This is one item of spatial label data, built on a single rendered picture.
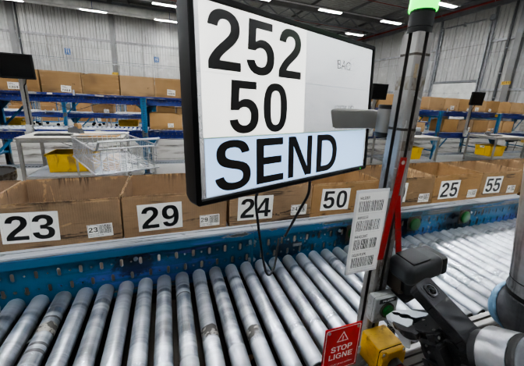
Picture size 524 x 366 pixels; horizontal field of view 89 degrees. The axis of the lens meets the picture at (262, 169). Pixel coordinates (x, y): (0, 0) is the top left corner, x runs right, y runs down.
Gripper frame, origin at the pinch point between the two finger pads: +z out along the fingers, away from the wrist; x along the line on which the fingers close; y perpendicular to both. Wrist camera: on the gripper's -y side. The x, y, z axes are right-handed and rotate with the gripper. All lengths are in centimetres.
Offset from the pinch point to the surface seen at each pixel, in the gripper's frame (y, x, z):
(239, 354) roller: 3.0, -31.5, 25.2
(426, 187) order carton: -17, 93, 54
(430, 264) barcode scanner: -8.4, 8.8, -7.5
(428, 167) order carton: -26, 132, 77
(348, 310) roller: 8.3, 6.6, 29.4
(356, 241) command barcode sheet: -18.5, -5.3, -5.0
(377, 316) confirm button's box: 0.4, -1.7, 2.6
